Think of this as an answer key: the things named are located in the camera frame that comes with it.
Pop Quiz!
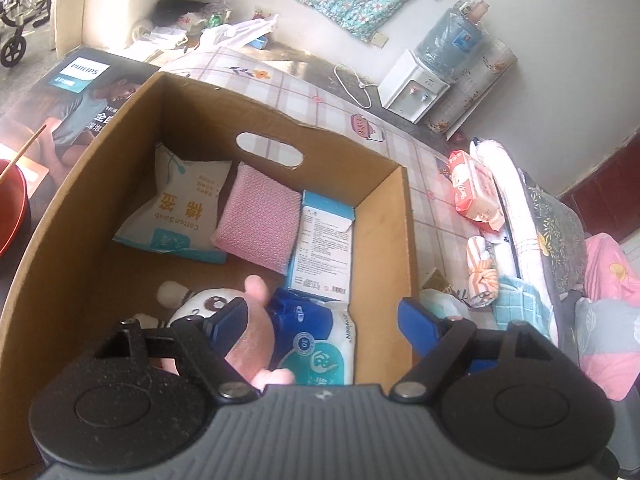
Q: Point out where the blue water bottle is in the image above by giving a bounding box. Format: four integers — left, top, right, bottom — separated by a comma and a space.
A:
415, 0, 486, 86

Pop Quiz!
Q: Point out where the white rolled quilt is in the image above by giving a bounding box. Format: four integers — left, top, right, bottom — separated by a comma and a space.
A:
470, 137, 556, 281

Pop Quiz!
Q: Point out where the pink plush toy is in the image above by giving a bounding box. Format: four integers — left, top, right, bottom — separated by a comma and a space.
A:
132, 274, 296, 392

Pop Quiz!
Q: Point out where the grey blue pillow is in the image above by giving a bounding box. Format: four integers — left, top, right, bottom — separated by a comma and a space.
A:
575, 297, 640, 361

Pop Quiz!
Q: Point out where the white cotton swab bag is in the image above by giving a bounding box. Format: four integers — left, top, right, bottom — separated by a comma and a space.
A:
112, 142, 233, 266

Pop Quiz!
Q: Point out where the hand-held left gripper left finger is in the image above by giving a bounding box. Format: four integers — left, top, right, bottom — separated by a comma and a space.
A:
92, 297, 261, 404

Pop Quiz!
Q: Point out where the cardboard box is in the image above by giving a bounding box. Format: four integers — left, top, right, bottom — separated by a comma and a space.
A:
0, 71, 421, 461

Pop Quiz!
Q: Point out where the pink knitted sponge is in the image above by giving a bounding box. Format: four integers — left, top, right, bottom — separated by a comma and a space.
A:
210, 161, 303, 275

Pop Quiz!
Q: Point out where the white plastic bag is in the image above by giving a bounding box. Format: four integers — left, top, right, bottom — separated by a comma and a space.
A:
200, 15, 281, 51

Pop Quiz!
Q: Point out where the red wet wipes pack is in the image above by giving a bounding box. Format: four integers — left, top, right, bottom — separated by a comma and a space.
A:
446, 149, 506, 233

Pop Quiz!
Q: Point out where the blue wet wipes pack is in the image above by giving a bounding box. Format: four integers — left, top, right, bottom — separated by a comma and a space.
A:
267, 287, 357, 387

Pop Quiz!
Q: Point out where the white cable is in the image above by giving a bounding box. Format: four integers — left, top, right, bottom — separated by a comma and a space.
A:
334, 64, 375, 110

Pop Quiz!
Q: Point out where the printed appliance box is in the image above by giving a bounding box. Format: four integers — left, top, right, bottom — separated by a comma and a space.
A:
0, 47, 161, 241

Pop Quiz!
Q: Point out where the red bowl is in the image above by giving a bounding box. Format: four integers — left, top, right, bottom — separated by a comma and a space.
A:
0, 159, 30, 256

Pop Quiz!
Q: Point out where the black bag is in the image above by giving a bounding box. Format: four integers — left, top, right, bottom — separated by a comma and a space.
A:
152, 0, 206, 18

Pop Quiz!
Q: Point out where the grey floral bedding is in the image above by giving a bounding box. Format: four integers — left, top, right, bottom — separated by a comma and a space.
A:
520, 170, 588, 297

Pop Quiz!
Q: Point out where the white water dispenser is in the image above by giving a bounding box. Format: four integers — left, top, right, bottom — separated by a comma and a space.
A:
377, 50, 451, 123

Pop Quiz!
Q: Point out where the blue and white carton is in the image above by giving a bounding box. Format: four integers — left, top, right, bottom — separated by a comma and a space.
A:
285, 190, 357, 303

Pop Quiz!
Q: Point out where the brown door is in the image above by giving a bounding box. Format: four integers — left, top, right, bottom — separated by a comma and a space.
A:
560, 146, 640, 241

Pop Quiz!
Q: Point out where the wheelchair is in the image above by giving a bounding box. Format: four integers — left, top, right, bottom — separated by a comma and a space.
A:
0, 0, 56, 68

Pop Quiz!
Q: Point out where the orange striped cloth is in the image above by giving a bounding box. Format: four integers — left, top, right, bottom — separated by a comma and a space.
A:
466, 235, 501, 308

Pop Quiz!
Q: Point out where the pink pillow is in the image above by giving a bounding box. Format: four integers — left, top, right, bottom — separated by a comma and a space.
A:
580, 232, 640, 401

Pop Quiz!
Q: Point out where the patterned paper roll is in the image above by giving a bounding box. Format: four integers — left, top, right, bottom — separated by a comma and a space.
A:
427, 40, 518, 138

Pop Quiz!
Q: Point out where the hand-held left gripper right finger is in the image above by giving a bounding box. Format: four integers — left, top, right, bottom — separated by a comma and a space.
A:
390, 298, 557, 403

